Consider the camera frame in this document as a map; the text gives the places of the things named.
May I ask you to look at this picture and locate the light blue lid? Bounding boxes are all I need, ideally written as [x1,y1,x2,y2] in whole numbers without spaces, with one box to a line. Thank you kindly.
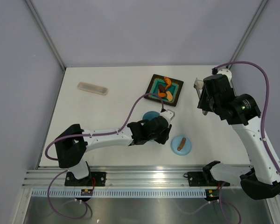
[170,135,192,156]

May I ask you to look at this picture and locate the aluminium front rail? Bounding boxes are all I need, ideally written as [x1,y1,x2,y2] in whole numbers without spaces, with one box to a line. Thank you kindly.
[22,165,252,189]

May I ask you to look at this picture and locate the light blue cup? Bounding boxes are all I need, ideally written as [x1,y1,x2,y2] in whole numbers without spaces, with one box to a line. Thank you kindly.
[142,111,160,121]

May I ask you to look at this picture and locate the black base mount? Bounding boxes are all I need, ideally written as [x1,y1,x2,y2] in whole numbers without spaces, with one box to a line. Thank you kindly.
[183,161,222,187]
[64,171,107,187]

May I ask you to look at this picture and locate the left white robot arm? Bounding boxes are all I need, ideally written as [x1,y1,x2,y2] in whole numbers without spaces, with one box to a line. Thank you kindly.
[54,110,175,186]

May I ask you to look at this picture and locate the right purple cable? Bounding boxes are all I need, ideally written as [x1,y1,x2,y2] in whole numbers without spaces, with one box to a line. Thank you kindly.
[177,61,280,222]

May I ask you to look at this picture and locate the dark square teal plate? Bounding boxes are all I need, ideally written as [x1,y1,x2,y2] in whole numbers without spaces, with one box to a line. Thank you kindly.
[144,74,184,107]

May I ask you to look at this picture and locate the aluminium frame post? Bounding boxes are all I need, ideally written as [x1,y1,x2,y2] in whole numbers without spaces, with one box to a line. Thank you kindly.
[229,0,270,62]
[23,0,66,72]

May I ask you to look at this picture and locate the white slotted cable duct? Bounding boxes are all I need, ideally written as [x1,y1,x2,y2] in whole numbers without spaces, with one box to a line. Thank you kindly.
[31,189,206,198]

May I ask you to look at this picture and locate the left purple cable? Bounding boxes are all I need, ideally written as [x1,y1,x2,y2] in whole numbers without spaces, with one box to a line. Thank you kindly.
[44,93,166,220]

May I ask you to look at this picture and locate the orange shrimp food piece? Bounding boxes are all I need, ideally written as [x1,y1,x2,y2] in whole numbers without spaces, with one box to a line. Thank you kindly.
[163,77,172,90]

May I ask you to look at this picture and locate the dark brown food piece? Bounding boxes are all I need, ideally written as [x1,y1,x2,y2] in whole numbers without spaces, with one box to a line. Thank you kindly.
[158,84,166,92]

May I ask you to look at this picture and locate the right aluminium frame post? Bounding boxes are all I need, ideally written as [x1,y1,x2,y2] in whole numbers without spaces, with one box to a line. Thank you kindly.
[229,0,270,62]

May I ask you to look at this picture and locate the beige chopstick case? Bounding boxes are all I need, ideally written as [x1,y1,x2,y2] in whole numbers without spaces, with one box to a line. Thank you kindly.
[77,82,108,96]

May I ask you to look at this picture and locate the purple cable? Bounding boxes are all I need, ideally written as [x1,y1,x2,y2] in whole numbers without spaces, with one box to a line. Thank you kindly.
[44,93,166,220]
[177,61,280,222]

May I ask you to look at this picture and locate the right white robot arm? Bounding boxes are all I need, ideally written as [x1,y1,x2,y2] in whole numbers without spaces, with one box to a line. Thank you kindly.
[194,69,280,200]

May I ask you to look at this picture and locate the brown lid handle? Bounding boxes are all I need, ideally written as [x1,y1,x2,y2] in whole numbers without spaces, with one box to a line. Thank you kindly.
[177,138,187,151]

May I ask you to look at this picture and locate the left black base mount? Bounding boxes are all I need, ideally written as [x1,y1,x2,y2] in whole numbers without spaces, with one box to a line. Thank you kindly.
[64,171,107,187]

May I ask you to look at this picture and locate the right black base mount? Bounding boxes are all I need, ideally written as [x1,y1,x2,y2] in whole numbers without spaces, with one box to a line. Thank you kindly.
[183,161,222,187]

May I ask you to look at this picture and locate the metal tongs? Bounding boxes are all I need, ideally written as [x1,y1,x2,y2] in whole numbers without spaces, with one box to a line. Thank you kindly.
[193,78,203,99]

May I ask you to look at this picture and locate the orange carrot food piece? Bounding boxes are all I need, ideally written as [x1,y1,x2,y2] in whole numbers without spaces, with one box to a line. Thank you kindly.
[158,92,167,98]

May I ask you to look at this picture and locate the tan orange food slice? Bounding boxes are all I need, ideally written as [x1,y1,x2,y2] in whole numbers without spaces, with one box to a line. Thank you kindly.
[166,91,173,102]

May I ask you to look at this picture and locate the left aluminium frame post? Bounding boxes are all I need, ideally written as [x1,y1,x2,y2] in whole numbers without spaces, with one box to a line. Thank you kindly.
[23,0,66,72]

